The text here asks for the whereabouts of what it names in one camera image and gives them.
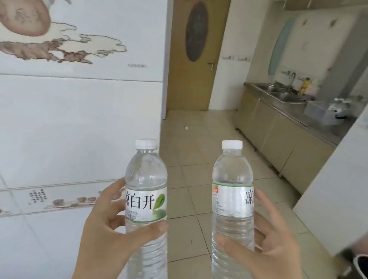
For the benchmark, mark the dark oval door ornament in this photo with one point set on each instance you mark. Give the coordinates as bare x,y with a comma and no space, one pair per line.
196,31

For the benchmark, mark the metal pot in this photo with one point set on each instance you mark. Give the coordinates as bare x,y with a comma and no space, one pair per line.
342,108

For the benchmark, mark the person's left hand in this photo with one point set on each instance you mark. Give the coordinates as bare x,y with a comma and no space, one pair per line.
103,232

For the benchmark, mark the beige kitchen counter cabinet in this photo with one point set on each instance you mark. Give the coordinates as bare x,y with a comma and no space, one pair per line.
274,134

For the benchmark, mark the pale blue hanging cloth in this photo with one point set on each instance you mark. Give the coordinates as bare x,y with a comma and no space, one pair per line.
281,48

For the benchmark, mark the person's left middle finger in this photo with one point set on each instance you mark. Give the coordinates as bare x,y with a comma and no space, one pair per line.
119,195

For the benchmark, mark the beige wall cabinet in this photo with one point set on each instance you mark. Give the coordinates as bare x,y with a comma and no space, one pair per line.
328,2

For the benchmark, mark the clear plastic container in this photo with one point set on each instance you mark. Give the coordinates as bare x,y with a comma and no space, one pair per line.
319,111

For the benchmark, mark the person's left thumb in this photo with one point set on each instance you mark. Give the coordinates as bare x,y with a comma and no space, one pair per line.
146,230

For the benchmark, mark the person's right middle finger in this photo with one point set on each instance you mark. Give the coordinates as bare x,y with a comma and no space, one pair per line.
262,228

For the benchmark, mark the clear water bottle white label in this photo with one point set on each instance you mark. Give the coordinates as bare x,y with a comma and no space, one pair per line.
232,183

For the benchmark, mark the person's right hand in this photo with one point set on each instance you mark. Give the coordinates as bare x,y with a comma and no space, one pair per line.
269,260

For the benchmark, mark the metal faucet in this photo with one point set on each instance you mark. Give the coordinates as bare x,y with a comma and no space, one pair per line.
292,79

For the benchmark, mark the clear water bottle leaf label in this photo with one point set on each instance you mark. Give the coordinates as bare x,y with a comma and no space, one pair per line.
150,181

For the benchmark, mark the person's right thumb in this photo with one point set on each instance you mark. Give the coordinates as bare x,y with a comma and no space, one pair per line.
233,245

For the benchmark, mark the yellow bottle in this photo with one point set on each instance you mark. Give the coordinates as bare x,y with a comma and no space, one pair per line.
305,86

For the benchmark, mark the brown wooden door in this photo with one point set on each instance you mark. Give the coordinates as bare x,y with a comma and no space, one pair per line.
192,83

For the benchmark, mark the stainless steel sink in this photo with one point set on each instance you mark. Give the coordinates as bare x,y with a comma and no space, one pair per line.
280,94

